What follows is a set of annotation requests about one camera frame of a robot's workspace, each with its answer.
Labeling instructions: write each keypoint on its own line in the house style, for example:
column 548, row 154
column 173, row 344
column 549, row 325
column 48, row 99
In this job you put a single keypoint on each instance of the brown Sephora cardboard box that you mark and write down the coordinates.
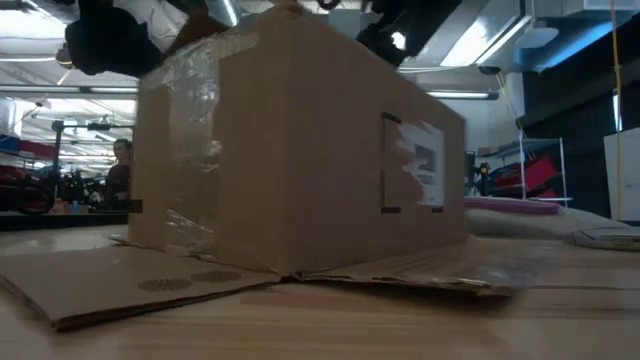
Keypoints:
column 310, row 175

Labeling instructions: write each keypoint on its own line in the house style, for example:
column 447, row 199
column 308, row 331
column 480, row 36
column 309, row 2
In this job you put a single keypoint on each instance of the grey box cutter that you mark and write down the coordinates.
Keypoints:
column 610, row 240

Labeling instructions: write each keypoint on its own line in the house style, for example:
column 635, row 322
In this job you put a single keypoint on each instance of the red storage bin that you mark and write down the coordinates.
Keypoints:
column 545, row 193
column 530, row 172

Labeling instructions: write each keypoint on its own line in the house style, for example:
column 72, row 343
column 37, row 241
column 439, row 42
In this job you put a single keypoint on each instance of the white board panel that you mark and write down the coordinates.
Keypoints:
column 625, row 175

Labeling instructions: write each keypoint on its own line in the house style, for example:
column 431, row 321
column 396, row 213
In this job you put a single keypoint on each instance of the black background robot arm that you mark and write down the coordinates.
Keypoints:
column 80, row 190

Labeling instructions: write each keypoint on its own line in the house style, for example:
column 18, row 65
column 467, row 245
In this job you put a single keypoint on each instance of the purple-edged mesh zip pouch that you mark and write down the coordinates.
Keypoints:
column 525, row 217

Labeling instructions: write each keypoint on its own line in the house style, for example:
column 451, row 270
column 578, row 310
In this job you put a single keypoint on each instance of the black computer monitor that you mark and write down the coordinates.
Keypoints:
column 470, row 170

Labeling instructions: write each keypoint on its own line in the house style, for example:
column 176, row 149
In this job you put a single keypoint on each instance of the person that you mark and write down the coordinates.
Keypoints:
column 119, row 175

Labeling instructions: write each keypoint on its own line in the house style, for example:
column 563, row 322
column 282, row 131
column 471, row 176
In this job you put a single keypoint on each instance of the black device on stand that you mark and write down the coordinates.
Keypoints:
column 484, row 177

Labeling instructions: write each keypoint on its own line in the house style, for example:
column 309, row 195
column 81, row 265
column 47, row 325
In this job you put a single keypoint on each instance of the long ceiling light bar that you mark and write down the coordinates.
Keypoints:
column 50, row 90

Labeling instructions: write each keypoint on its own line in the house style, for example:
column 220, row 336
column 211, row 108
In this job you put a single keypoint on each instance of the black table frame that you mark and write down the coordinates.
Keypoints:
column 50, row 221

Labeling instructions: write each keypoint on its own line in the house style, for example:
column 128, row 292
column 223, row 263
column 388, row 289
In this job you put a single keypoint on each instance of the black gantry frame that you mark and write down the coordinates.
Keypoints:
column 56, row 165

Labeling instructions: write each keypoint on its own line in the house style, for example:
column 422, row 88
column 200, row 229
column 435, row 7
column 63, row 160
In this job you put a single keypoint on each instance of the red storage shelf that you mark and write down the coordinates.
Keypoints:
column 30, row 149

